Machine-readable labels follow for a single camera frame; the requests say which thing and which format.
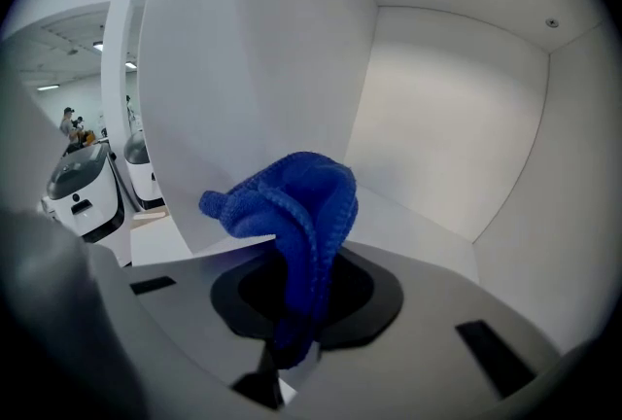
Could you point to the white desk with shelving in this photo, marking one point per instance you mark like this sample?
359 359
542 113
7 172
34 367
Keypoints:
437 107

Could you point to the white black delivery robot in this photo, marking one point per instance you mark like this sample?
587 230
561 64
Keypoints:
82 194
143 170

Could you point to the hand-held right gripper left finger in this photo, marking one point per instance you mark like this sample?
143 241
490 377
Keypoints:
189 301

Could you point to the ceiling tube light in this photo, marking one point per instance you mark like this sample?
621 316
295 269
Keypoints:
48 87
97 46

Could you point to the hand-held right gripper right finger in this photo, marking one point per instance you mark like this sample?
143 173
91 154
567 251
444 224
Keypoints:
427 311

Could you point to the blue cleaning cloth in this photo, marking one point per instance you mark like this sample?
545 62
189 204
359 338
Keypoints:
291 204

